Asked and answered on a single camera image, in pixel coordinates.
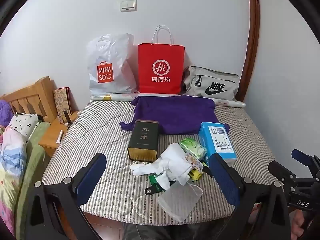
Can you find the striped bed mattress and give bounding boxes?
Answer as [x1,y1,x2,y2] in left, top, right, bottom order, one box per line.
[42,99,287,224]

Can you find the person's right hand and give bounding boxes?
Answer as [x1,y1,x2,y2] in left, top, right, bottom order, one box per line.
[291,211,308,240]

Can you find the polka dot pillow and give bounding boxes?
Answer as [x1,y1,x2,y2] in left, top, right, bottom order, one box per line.
[9,112,39,138]

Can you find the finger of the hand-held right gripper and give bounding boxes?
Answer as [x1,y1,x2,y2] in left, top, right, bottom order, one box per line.
[268,160,298,188]
[291,149,320,176]

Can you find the small cartoon print packet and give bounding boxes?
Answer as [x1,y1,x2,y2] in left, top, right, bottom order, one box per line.
[184,154,204,172]

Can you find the green wet wipes pack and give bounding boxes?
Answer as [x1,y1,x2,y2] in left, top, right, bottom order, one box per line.
[179,137,207,160]

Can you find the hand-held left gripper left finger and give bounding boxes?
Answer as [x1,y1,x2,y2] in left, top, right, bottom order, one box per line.
[25,152,107,240]

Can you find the clear plastic bag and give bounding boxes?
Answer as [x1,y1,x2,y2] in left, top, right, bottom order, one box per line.
[157,180,204,222]

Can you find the purple plush toy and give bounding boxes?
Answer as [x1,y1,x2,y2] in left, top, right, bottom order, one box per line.
[0,99,14,128]

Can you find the black strap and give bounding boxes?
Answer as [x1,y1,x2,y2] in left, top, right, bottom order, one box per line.
[145,182,177,195]

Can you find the purple towel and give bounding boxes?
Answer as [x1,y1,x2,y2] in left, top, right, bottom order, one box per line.
[119,95,230,135]

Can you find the white wall switch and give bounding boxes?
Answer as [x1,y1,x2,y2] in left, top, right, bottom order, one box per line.
[120,0,137,12]

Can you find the person's dark pants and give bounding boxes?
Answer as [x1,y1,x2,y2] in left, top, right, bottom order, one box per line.
[122,221,225,240]

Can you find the patterned book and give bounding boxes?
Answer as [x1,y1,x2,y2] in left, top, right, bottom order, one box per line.
[53,87,73,117]

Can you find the green blanket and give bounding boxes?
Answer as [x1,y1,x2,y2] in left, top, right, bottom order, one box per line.
[15,121,50,239]

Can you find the white plastic shopping bag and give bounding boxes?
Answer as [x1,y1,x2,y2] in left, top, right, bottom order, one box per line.
[86,33,137,96]

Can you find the white paper roll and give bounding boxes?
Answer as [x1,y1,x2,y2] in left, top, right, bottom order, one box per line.
[90,92,247,108]

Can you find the grey waist bag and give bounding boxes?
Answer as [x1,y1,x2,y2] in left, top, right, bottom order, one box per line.
[183,66,240,100]

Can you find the floral quilt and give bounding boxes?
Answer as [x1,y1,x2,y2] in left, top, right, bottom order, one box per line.
[0,127,28,235]

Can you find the wooden bedside table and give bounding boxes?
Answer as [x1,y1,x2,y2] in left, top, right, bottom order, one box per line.
[39,110,82,158]

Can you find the blue tissue pack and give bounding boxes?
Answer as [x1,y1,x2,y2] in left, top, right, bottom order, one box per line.
[199,122,237,167]

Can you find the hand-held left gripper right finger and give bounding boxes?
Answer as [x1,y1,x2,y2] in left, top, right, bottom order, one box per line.
[209,153,292,240]

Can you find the green foil packet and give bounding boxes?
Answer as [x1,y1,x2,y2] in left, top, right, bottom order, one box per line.
[148,174,175,192]

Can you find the wooden headboard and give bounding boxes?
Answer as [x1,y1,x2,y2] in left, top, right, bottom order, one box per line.
[0,76,59,123]

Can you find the dark green tea tin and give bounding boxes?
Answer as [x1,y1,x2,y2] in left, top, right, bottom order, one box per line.
[127,120,160,163]

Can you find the red paper bag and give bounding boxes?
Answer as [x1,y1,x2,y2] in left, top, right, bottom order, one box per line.
[138,25,185,94]

